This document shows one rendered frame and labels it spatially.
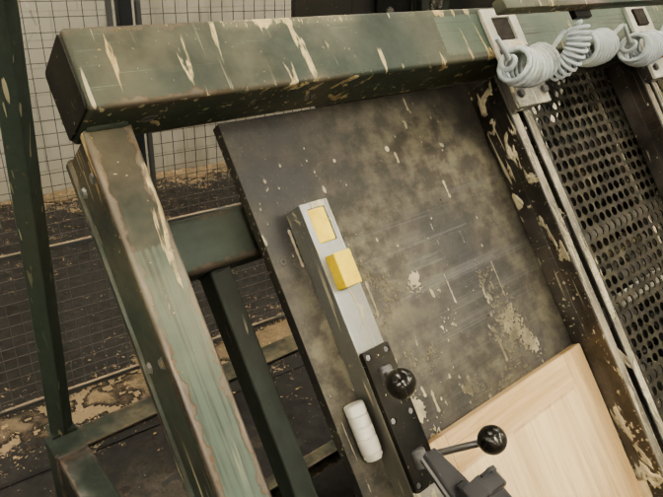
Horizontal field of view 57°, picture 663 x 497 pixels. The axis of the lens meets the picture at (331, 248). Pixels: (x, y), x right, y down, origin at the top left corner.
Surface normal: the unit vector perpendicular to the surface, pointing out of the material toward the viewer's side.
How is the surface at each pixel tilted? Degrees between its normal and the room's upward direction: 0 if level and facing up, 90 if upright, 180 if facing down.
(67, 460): 0
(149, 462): 0
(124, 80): 51
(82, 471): 0
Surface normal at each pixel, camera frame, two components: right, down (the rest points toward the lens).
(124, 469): 0.04, -0.89
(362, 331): 0.53, -0.26
